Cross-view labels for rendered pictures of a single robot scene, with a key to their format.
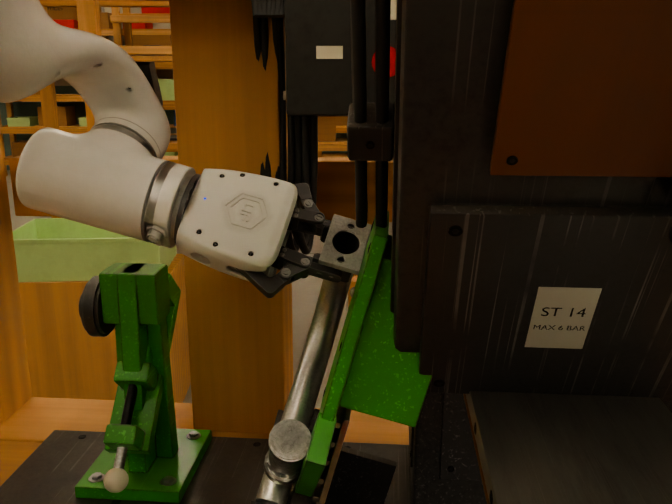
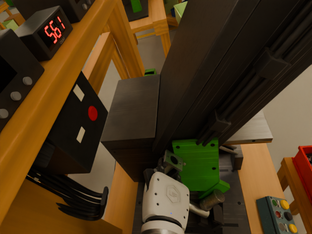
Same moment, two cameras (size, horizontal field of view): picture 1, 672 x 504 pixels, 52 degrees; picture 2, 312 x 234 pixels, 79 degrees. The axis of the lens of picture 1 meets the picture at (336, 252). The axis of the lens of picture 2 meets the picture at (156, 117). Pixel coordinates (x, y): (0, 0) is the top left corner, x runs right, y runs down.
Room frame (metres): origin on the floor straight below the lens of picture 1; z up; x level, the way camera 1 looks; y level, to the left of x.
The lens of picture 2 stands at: (0.59, 0.23, 1.69)
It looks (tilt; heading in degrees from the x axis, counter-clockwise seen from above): 48 degrees down; 285
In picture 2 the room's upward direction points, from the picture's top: 20 degrees counter-clockwise
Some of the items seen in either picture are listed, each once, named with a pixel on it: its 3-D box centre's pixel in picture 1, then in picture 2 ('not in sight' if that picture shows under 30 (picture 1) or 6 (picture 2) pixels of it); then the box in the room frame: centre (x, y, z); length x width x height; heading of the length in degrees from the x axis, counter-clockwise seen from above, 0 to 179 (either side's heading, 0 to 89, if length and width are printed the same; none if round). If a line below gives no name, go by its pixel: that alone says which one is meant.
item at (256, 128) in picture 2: (562, 411); (205, 126); (0.54, -0.20, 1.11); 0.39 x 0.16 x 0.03; 175
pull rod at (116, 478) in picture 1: (119, 462); not in sight; (0.72, 0.25, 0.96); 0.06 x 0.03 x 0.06; 175
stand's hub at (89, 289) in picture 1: (96, 305); not in sight; (0.81, 0.29, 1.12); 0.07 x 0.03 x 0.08; 175
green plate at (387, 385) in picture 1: (385, 330); (197, 157); (0.59, -0.05, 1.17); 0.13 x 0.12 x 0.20; 85
